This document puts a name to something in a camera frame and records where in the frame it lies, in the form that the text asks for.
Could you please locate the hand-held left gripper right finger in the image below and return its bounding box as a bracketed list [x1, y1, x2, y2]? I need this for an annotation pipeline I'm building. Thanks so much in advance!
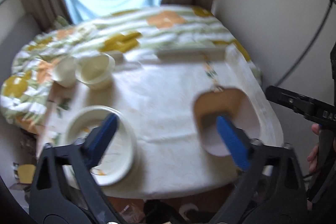
[216, 116, 308, 224]

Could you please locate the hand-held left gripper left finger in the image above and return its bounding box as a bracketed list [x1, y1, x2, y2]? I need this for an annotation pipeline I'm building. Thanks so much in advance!
[29, 112, 126, 224]

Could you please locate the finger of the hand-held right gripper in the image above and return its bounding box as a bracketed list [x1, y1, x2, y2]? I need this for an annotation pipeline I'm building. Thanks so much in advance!
[330, 42, 336, 78]
[266, 85, 316, 119]

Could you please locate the pink square bowl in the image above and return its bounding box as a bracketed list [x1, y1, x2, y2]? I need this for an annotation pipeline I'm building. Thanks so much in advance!
[194, 88, 261, 157]

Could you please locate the cream round bowl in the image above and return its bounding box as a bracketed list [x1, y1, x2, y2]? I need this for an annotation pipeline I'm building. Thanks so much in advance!
[75, 53, 115, 90]

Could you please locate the white round bowl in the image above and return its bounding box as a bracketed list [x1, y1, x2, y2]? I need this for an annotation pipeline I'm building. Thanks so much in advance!
[54, 56, 78, 88]

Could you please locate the person's right hand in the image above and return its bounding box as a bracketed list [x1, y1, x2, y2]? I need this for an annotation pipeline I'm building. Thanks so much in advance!
[308, 123, 321, 174]

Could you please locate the white tablecloth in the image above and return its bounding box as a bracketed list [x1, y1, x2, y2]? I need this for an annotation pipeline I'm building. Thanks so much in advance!
[45, 46, 285, 199]

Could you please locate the yellow container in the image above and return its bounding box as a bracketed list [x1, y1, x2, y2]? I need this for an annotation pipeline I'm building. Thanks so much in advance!
[17, 164, 36, 184]

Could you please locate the long white tray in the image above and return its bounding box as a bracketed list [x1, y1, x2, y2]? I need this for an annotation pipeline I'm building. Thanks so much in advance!
[156, 47, 226, 62]

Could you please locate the floral striped blanket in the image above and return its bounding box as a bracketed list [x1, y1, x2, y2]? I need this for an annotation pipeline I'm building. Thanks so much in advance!
[0, 5, 263, 132]

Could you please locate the green patterned pillow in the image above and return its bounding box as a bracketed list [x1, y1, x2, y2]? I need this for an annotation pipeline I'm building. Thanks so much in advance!
[54, 15, 73, 29]

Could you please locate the grey padded headboard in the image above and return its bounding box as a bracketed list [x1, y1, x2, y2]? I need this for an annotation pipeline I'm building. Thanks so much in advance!
[0, 13, 44, 56]

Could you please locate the black cable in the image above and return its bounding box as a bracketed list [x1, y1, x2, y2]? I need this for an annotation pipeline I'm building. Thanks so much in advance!
[273, 2, 332, 86]

